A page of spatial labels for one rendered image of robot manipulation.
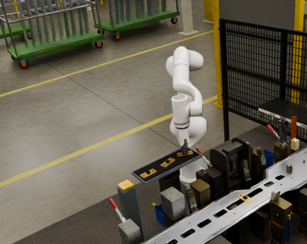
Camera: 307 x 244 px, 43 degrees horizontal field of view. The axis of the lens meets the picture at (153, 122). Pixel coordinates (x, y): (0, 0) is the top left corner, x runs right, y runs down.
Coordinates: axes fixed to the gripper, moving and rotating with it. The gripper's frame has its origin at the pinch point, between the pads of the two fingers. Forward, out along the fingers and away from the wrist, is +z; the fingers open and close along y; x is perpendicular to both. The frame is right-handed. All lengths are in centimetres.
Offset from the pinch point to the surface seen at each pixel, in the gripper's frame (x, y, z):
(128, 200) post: -34.9, 20.3, 10.0
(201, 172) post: 5.9, 11.3, 8.7
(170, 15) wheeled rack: 148, -772, 96
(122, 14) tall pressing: 30, -764, 74
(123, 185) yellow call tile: -35.8, 17.0, 2.6
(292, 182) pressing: 52, 22, 19
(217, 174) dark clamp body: 13.7, 12.9, 10.7
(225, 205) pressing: 12.6, 28.6, 18.6
